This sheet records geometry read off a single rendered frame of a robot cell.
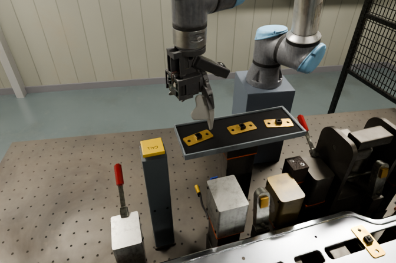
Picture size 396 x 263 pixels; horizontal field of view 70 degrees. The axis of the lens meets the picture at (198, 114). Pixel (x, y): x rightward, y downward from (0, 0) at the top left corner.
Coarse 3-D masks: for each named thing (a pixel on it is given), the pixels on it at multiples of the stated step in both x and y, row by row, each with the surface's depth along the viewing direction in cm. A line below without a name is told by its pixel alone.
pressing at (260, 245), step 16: (304, 224) 76; (320, 224) 77; (336, 224) 77; (352, 224) 77; (368, 224) 77; (384, 224) 77; (240, 240) 73; (256, 240) 73; (272, 240) 73; (288, 240) 73; (304, 240) 73; (320, 240) 73; (336, 240) 73; (192, 256) 69; (208, 256) 70; (224, 256) 70; (240, 256) 70; (256, 256) 70; (272, 256) 70; (288, 256) 70; (352, 256) 70; (368, 256) 70; (384, 256) 70
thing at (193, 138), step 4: (200, 132) 83; (204, 132) 83; (208, 132) 83; (188, 136) 81; (192, 136) 81; (196, 136) 80; (200, 136) 80; (204, 136) 81; (208, 136) 81; (212, 136) 81; (184, 140) 80; (188, 140) 80; (192, 140) 80; (196, 140) 80; (200, 140) 80; (204, 140) 80; (188, 144) 78; (192, 144) 78
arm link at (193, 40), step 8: (176, 32) 59; (184, 32) 58; (192, 32) 58; (200, 32) 59; (176, 40) 60; (184, 40) 59; (192, 40) 59; (200, 40) 60; (184, 48) 60; (192, 48) 60; (200, 48) 62
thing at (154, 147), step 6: (156, 138) 81; (144, 144) 79; (150, 144) 79; (156, 144) 79; (162, 144) 79; (144, 150) 77; (150, 150) 77; (156, 150) 77; (162, 150) 77; (144, 156) 76; (150, 156) 77
